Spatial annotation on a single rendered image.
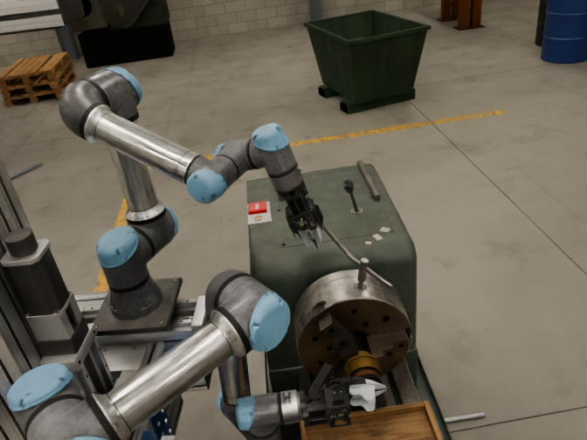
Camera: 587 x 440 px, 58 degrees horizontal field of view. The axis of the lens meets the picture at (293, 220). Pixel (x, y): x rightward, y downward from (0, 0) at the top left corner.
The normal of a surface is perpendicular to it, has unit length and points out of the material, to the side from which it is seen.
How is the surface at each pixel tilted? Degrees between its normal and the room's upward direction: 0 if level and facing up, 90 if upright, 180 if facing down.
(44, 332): 90
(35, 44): 90
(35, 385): 7
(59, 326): 90
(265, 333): 89
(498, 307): 0
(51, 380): 7
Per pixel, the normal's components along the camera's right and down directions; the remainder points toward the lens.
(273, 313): 0.73, 0.28
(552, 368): -0.11, -0.85
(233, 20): 0.12, 0.50
